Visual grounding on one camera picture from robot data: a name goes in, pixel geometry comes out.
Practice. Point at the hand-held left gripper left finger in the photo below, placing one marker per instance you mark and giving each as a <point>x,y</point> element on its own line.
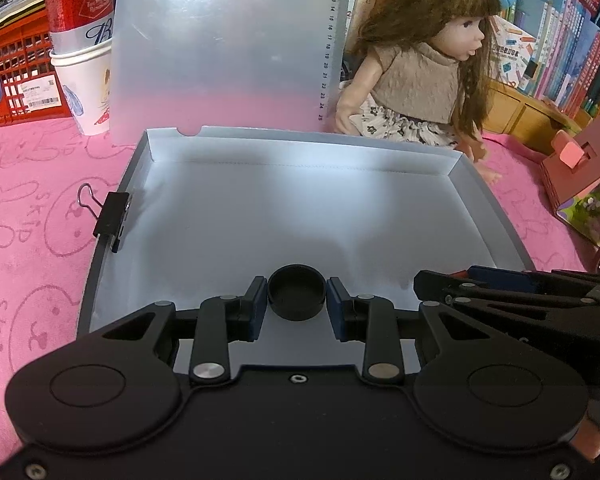
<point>257,307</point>

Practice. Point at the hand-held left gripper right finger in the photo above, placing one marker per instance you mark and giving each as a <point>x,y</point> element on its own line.
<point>337,310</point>

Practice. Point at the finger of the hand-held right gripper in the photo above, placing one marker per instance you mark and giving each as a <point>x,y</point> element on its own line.
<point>480,294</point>
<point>500,277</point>

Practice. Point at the black round cap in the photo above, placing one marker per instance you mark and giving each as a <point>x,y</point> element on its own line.
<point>296,296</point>

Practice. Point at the person's right hand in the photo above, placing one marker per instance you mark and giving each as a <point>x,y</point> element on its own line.
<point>594,437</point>

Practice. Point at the pink wooden house model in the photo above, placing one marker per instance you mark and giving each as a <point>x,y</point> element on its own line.
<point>595,160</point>

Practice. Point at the wooden bookshelf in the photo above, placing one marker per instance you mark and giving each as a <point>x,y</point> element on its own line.
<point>525,115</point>

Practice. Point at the black binder clip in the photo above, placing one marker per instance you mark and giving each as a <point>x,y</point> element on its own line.
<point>111,215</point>

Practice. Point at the brown-haired doll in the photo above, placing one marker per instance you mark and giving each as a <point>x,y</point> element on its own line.
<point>410,75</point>

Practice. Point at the white box with coloured shapes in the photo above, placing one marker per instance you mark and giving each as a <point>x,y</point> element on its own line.
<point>512,55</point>

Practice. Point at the pink rabbit print blanket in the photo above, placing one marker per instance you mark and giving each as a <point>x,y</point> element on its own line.
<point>30,240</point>

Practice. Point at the row of shelved books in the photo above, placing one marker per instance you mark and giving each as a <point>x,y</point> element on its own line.
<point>565,35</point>

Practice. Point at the white paper cup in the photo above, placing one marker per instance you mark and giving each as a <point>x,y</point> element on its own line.
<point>85,90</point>

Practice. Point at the red plastic crate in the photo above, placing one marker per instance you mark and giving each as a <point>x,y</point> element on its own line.
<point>15,60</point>

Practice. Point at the red drink can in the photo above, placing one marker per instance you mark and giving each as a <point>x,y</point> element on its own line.
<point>77,0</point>

